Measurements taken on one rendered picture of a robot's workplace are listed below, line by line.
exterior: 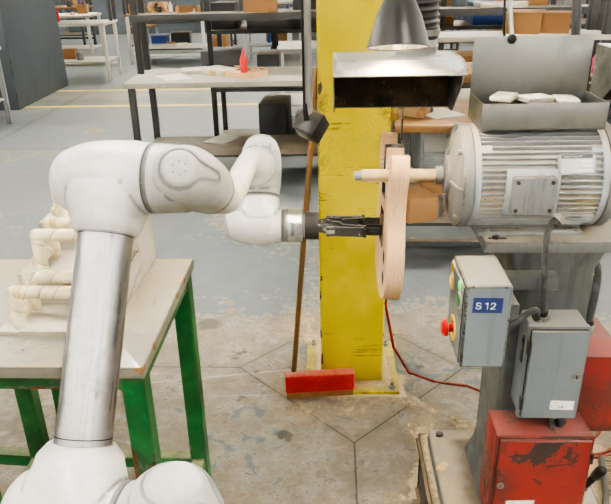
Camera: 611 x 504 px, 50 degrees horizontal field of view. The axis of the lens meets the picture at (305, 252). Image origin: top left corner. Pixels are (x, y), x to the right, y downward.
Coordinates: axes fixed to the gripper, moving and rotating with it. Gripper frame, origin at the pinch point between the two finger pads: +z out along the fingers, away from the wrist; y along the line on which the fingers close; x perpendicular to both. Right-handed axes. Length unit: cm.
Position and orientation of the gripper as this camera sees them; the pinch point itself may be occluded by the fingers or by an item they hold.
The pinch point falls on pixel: (380, 226)
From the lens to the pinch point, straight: 176.0
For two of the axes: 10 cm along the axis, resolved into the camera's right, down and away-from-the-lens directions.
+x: 0.0, -9.6, -3.0
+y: -0.4, 2.9, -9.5
